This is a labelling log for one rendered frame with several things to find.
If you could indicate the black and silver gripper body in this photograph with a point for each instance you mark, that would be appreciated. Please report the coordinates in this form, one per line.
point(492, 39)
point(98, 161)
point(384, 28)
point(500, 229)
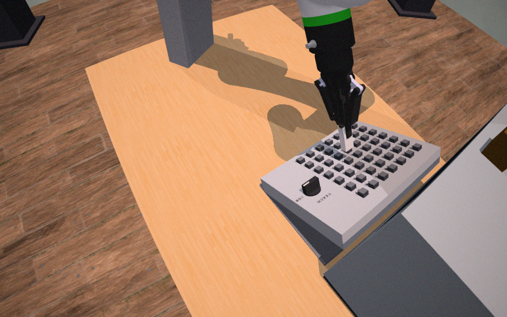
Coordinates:
point(336, 66)

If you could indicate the grey control console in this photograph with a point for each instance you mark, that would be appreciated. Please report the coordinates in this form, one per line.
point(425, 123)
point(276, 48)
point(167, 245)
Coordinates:
point(442, 254)

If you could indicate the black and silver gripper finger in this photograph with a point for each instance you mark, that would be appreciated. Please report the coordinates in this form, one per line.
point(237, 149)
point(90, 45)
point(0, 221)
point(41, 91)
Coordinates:
point(330, 101)
point(349, 107)

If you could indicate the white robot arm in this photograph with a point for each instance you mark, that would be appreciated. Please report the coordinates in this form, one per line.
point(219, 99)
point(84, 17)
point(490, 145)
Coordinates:
point(328, 24)

